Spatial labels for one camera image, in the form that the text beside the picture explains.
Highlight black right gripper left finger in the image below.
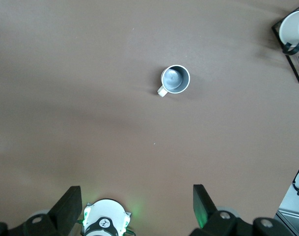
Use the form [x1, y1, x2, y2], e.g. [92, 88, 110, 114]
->
[0, 186, 82, 236]

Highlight plain white cup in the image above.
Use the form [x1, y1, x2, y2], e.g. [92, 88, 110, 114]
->
[278, 9, 299, 50]

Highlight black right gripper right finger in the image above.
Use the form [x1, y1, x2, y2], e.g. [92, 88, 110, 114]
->
[190, 184, 295, 236]

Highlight white mug with grey inside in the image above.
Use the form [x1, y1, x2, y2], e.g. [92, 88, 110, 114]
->
[156, 64, 190, 99]

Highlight black wire rack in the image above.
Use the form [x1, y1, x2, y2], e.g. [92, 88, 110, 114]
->
[271, 9, 299, 85]

